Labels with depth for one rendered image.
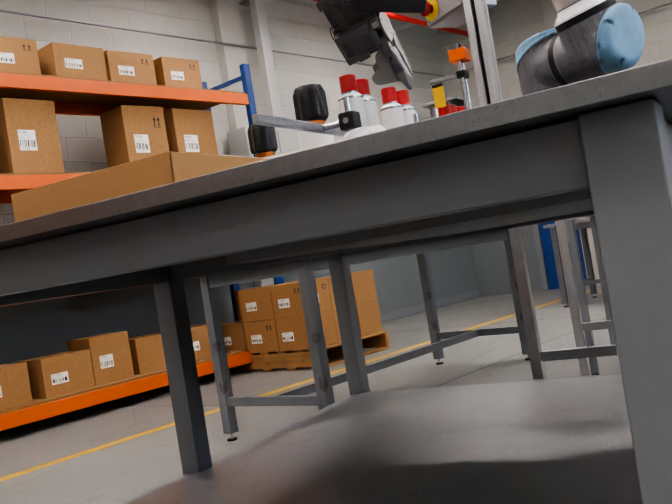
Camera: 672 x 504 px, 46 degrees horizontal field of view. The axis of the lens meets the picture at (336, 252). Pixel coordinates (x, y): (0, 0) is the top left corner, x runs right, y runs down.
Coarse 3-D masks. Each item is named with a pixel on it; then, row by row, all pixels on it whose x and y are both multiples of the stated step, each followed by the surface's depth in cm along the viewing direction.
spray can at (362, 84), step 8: (360, 80) 160; (360, 88) 160; (368, 88) 161; (368, 96) 160; (368, 104) 159; (376, 104) 161; (368, 112) 159; (376, 112) 160; (368, 120) 159; (376, 120) 160
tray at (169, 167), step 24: (120, 168) 90; (144, 168) 88; (168, 168) 86; (192, 168) 89; (216, 168) 93; (24, 192) 97; (48, 192) 95; (72, 192) 93; (96, 192) 92; (120, 192) 90; (24, 216) 98
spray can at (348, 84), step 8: (344, 80) 155; (352, 80) 155; (344, 88) 155; (352, 88) 155; (344, 96) 154; (352, 96) 154; (360, 96) 155; (352, 104) 154; (360, 104) 154; (360, 112) 154
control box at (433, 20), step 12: (432, 0) 200; (444, 0) 196; (456, 0) 191; (492, 0) 193; (432, 12) 201; (444, 12) 196; (456, 12) 194; (432, 24) 203; (444, 24) 203; (456, 24) 205
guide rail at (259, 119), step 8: (256, 120) 119; (264, 120) 120; (272, 120) 122; (280, 120) 124; (288, 120) 126; (296, 120) 128; (288, 128) 127; (296, 128) 128; (304, 128) 130; (312, 128) 132; (320, 128) 135; (336, 128) 140
